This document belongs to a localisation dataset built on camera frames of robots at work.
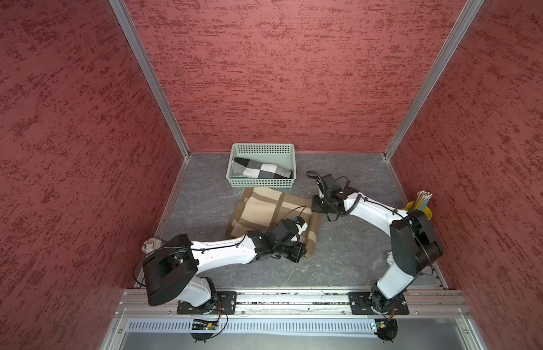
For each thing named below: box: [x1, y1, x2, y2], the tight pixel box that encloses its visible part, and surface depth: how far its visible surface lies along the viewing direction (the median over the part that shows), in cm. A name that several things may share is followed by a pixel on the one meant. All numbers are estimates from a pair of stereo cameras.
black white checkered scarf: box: [230, 157, 294, 179], surface depth 108 cm
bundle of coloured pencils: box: [413, 189, 433, 211], surface depth 86 cm
